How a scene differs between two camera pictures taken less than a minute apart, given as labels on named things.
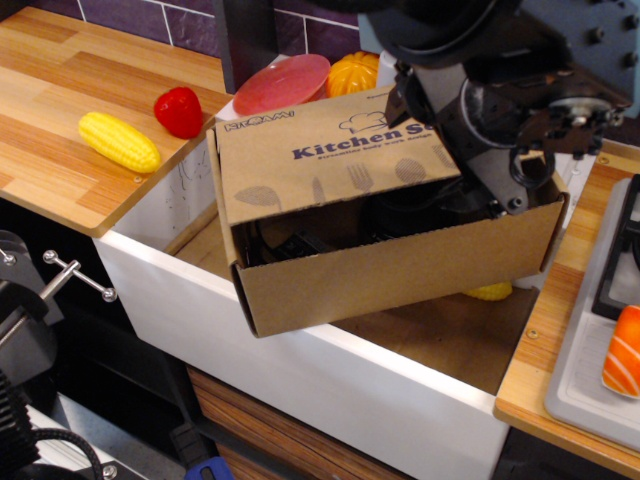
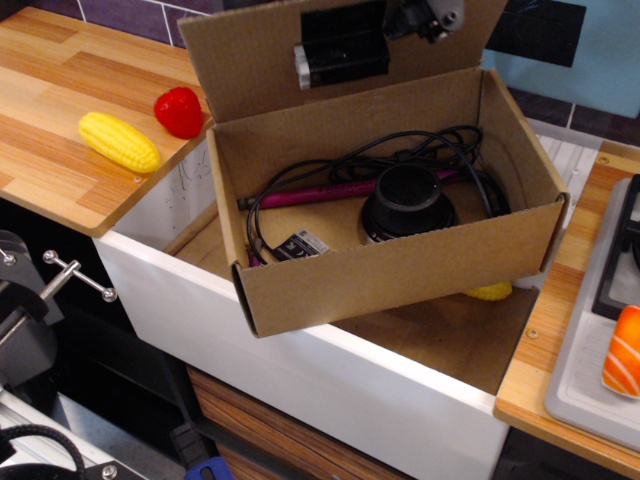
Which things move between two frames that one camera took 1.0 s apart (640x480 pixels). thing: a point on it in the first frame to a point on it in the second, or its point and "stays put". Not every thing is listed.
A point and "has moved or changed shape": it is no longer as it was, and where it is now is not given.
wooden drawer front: x=257 y=441 stays put
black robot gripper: x=478 y=123 to x=433 y=19
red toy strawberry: x=179 y=111 stays put
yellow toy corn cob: x=119 y=143 stays put
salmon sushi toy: x=621 y=373 stays put
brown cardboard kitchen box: x=330 y=211 has moved or changed shape
